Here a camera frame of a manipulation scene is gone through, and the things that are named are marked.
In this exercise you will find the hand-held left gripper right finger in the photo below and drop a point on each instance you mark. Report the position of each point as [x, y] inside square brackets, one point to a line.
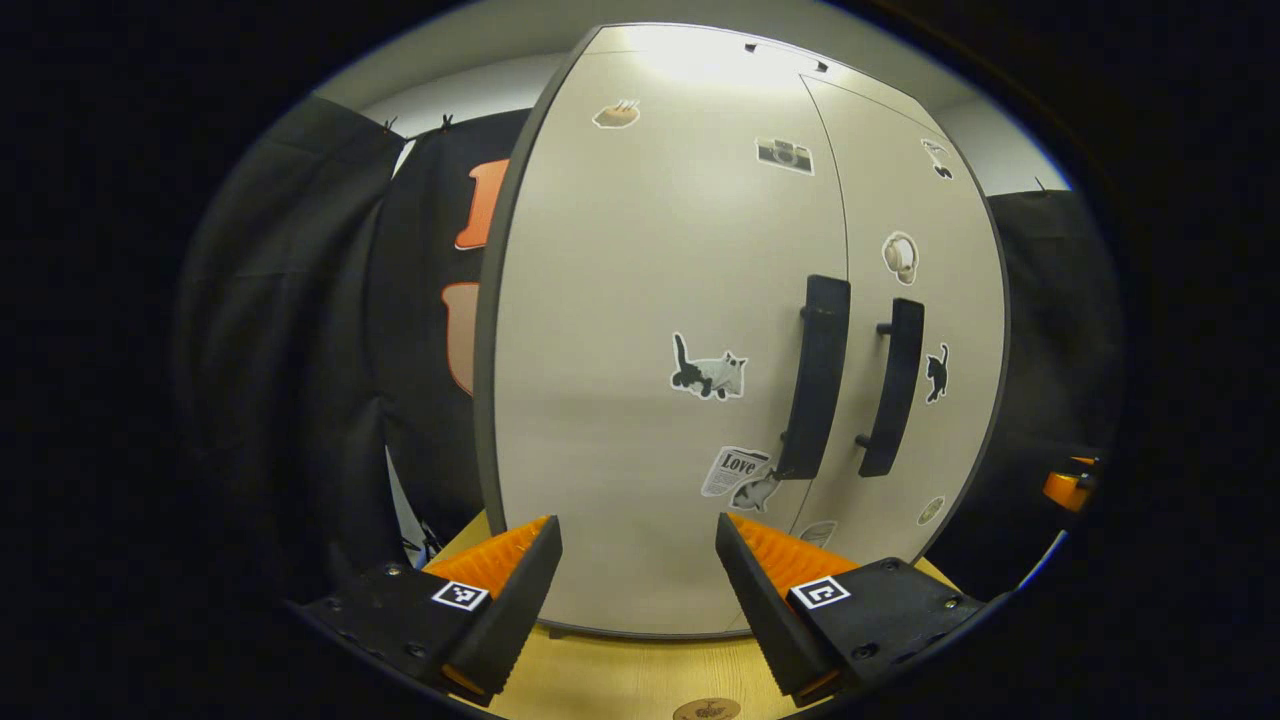
[765, 620]

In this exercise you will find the round wooden coaster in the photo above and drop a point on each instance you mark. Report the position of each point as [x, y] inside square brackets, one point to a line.
[707, 710]

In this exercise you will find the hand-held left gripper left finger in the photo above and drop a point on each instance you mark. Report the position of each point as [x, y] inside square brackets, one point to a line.
[515, 620]

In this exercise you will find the black backdrop cloth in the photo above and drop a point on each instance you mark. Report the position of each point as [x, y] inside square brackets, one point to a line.
[1050, 330]
[300, 330]

